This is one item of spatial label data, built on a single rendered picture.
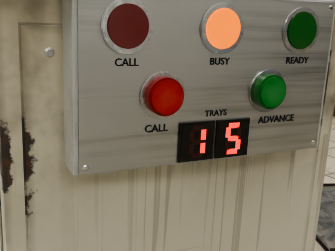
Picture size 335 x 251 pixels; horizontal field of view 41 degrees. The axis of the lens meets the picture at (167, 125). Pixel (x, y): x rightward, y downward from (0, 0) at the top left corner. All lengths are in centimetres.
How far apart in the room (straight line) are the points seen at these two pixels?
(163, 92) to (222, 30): 7
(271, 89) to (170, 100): 10
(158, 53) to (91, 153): 9
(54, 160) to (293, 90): 22
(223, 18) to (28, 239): 24
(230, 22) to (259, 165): 16
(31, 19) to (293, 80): 23
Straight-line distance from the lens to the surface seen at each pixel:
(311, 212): 54
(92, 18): 33
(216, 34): 37
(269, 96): 40
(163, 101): 34
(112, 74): 34
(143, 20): 34
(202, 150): 38
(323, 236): 185
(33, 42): 35
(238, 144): 40
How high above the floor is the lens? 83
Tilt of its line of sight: 15 degrees down
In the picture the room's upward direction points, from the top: 3 degrees clockwise
